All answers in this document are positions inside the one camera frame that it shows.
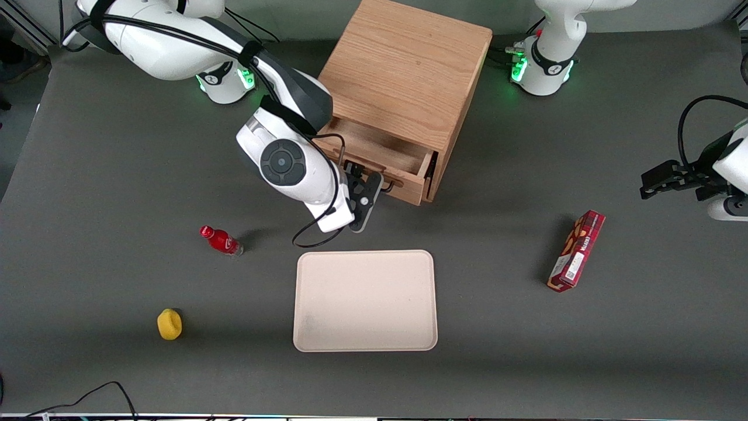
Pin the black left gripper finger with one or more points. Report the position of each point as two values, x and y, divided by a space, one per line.
663 173
657 189

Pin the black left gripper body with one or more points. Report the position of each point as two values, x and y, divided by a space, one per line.
693 174

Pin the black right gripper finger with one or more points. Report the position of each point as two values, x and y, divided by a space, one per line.
350 168
363 173

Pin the wooden drawer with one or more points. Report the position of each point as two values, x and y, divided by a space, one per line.
380 143

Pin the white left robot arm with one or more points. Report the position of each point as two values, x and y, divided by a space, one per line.
552 52

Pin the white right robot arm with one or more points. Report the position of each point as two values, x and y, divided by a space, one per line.
175 55

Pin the wooden drawer cabinet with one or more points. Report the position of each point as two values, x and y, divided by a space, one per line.
403 64

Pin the red snack box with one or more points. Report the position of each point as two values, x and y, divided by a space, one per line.
577 252

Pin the beige rectangular tray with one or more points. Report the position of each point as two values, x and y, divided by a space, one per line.
365 301

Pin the red plastic bottle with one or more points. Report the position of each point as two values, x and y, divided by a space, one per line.
222 241

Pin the yellow lemon toy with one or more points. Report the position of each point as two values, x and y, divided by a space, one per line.
169 325

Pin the black right camera mount plate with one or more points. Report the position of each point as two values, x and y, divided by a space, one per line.
365 210

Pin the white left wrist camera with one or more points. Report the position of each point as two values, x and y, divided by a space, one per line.
724 210

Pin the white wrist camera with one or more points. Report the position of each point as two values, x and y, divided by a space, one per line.
334 217
724 210

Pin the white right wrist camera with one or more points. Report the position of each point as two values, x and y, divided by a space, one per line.
334 217

